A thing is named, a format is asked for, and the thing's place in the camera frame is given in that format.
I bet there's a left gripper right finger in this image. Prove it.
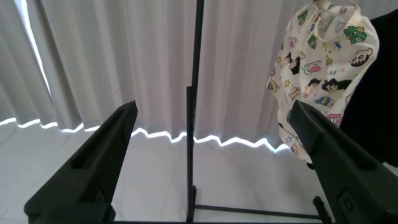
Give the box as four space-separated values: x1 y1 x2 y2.
288 99 398 223

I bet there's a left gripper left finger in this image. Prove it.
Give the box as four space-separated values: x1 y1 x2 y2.
24 100 139 223

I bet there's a black garment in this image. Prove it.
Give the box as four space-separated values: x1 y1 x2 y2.
338 8 398 169

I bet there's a cream printed garment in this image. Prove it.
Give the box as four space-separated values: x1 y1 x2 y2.
266 0 381 164

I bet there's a black clothes rack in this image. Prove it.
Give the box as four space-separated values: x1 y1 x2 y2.
185 0 334 223

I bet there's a white curtain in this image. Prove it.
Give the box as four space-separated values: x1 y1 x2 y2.
0 0 398 153

